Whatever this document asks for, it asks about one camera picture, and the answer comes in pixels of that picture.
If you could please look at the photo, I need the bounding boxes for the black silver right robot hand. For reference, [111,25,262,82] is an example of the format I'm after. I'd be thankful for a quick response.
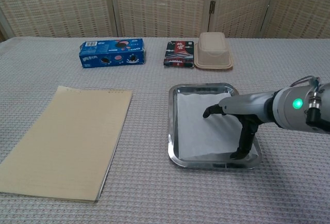
[203,91,275,161]

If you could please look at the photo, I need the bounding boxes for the translucent white sheet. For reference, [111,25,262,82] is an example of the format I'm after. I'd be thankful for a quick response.
[176,92,258,162]

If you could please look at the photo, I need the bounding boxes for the metal tray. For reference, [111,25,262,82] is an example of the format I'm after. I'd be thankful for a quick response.
[167,82,263,170]

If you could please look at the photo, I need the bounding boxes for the beige pulp food container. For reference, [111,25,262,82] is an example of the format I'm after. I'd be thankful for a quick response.
[193,32,235,71]

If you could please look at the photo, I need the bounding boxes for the dark red printed box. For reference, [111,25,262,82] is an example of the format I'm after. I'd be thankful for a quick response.
[163,40,196,69]

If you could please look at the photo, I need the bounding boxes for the woven folding screen panel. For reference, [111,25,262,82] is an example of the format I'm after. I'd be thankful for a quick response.
[260,0,330,40]
[0,0,116,38]
[208,0,279,39]
[108,0,215,38]

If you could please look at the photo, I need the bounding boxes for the white woven tablecloth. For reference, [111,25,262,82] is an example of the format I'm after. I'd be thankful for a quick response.
[0,37,330,224]

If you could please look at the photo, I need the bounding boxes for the blue cookie box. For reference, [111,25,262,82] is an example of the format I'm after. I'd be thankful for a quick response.
[79,38,146,69]

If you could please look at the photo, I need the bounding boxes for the tan paper envelope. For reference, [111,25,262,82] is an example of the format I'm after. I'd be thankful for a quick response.
[0,85,134,204]

